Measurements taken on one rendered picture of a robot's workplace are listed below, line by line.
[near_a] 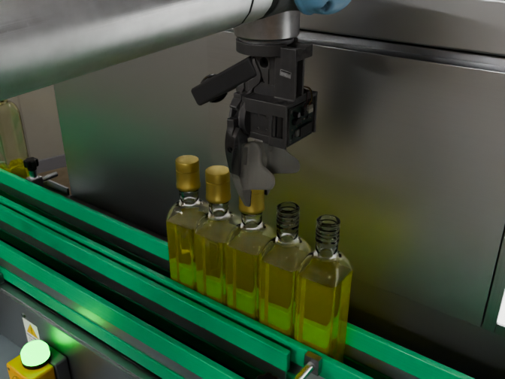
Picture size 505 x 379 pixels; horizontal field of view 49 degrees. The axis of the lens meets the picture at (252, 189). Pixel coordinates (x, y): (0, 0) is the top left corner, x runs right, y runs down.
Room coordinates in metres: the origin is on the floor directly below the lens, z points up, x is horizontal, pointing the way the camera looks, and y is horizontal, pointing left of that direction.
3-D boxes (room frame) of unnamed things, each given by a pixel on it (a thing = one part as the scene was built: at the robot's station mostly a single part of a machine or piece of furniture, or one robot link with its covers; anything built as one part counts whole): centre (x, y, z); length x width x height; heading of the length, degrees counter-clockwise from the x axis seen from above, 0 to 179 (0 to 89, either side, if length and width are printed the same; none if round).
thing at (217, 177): (0.69, 0.05, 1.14); 0.04 x 0.04 x 0.04
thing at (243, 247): (0.66, 0.00, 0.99); 0.06 x 0.06 x 0.21; 54
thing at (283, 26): (0.65, -0.02, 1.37); 0.08 x 0.08 x 0.05
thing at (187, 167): (0.73, 0.09, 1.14); 0.04 x 0.04 x 0.04
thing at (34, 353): (0.68, 0.35, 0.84); 0.04 x 0.04 x 0.03
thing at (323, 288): (0.59, -0.09, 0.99); 0.06 x 0.06 x 0.21; 55
